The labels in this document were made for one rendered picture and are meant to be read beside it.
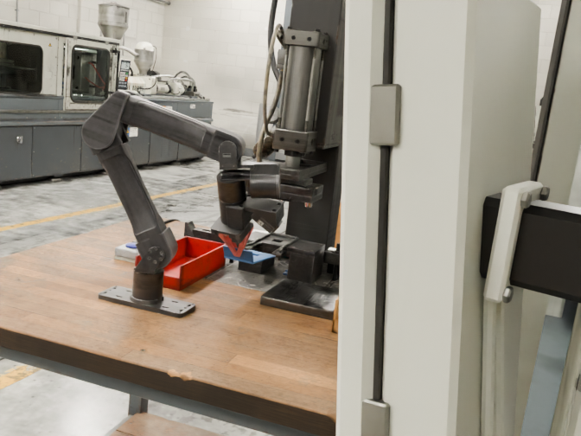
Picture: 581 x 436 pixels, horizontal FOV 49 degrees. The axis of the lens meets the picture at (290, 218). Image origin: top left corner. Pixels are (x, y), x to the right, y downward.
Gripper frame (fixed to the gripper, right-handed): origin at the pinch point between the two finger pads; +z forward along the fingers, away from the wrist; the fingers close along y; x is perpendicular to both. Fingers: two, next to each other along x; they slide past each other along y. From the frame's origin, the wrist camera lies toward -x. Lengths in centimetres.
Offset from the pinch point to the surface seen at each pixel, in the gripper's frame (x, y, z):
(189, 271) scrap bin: 12.6, -0.6, 8.3
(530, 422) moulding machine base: -61, -34, -12
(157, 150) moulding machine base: 426, 571, 349
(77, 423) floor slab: 87, 17, 121
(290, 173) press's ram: -2.1, 26.8, -5.4
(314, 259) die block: -10.7, 19.7, 14.0
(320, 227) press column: -3.8, 44.1, 22.1
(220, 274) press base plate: 10.9, 9.8, 17.1
